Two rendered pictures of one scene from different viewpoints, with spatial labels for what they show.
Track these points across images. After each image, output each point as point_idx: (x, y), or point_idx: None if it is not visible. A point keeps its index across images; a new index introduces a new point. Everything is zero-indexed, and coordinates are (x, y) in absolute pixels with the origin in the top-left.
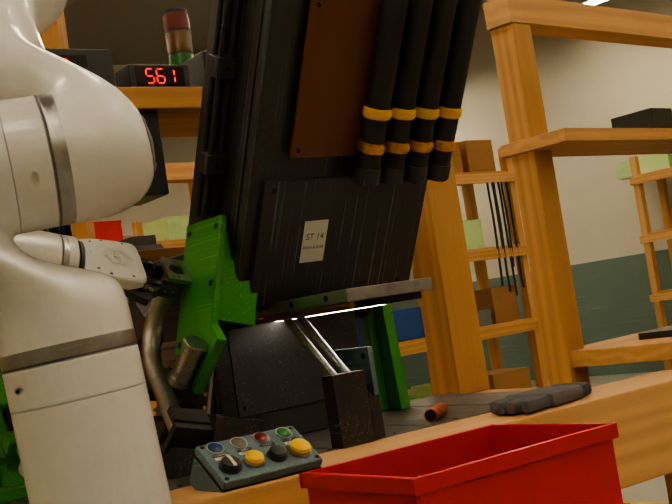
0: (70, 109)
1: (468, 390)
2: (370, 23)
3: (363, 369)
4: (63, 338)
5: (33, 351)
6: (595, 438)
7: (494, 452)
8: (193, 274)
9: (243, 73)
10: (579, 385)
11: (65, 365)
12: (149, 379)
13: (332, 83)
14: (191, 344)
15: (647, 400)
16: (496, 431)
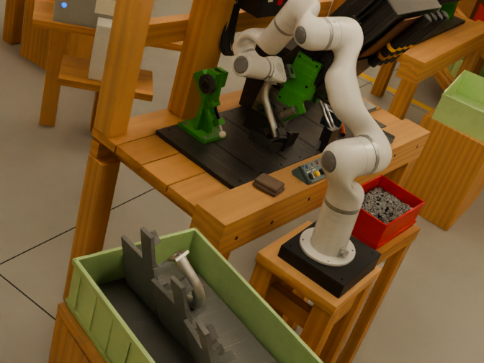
0: (382, 154)
1: None
2: (411, 23)
3: (336, 124)
4: (353, 209)
5: (345, 211)
6: (420, 207)
7: (378, 183)
8: (297, 75)
9: (361, 29)
10: (392, 139)
11: (351, 215)
12: (265, 106)
13: (387, 39)
14: (294, 111)
15: (408, 145)
16: (382, 178)
